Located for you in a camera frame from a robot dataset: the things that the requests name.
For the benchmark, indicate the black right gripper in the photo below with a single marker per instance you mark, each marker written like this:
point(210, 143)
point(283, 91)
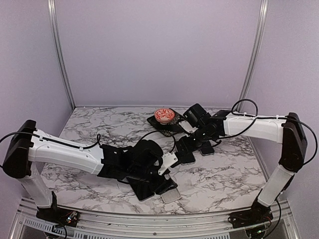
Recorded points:
point(186, 146)

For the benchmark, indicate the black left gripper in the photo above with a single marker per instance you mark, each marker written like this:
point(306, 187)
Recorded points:
point(165, 185)

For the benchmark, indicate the black phone silver edge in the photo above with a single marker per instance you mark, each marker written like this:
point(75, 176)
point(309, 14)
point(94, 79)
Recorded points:
point(143, 189)

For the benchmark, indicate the translucent grey phone case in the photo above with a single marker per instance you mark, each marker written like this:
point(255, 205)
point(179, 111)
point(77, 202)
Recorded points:
point(171, 196)

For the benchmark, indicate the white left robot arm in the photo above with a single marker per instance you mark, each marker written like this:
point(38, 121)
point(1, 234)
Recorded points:
point(30, 145)

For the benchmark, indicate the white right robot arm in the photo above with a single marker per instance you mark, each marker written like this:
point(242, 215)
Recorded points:
point(279, 141)

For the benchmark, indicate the dark phone in case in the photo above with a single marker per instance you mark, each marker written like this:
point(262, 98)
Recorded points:
point(207, 150)

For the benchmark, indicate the black patterned square plate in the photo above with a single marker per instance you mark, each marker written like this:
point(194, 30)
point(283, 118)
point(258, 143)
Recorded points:
point(172, 127)

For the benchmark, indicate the red white patterned bowl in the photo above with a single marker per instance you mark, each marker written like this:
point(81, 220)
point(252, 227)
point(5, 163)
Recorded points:
point(164, 115)

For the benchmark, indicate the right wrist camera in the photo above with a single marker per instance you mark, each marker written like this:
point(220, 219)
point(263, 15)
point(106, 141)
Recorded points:
point(197, 116)

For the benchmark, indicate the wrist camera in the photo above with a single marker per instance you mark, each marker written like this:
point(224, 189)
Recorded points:
point(197, 116)
point(168, 159)

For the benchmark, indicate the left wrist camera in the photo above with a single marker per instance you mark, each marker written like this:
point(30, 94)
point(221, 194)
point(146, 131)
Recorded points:
point(168, 159)

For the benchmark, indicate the right aluminium corner post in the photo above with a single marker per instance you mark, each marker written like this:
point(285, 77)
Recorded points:
point(261, 22)

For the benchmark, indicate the aluminium corner post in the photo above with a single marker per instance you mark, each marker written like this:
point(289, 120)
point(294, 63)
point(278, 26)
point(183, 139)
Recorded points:
point(261, 22)
point(59, 53)

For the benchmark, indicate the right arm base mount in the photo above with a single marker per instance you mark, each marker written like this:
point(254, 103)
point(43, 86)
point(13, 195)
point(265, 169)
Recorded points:
point(255, 215)

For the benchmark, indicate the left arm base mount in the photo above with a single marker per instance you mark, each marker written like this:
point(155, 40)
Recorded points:
point(56, 214)

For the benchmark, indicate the front aluminium frame rail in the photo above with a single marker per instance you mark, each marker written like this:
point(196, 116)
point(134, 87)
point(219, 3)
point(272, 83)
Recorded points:
point(103, 225)

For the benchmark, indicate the left aluminium corner post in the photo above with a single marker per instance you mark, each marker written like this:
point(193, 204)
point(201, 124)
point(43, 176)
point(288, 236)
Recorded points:
point(59, 53)

